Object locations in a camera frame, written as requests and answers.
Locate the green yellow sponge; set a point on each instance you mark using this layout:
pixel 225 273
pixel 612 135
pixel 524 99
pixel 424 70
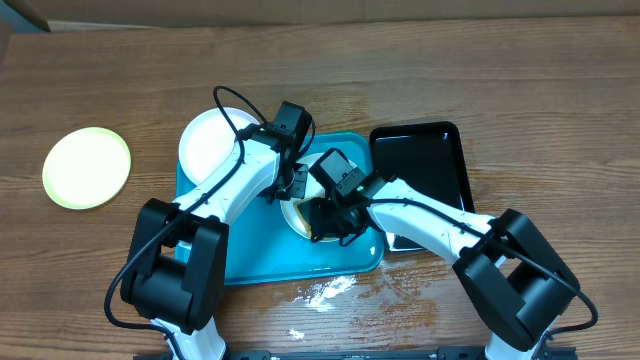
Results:
pixel 303 212

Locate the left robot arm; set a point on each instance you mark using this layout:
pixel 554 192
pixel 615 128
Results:
pixel 175 270

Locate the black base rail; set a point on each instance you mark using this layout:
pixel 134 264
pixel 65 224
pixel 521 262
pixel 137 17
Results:
pixel 442 353

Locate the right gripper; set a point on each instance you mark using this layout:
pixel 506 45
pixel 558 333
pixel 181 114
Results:
pixel 325 227

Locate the teal plastic tray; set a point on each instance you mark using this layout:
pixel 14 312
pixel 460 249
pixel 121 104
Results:
pixel 262 247

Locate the yellow green rimmed plate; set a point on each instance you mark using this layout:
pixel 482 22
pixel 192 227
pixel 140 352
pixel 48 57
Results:
pixel 86 168

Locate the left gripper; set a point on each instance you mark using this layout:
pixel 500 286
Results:
pixel 298 187

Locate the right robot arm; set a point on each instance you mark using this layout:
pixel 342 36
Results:
pixel 517 283

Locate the white plate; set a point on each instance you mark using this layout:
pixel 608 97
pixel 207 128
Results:
pixel 313 189
pixel 205 144

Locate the black rectangular tray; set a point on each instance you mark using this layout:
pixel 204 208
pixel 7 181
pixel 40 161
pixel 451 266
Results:
pixel 428 157

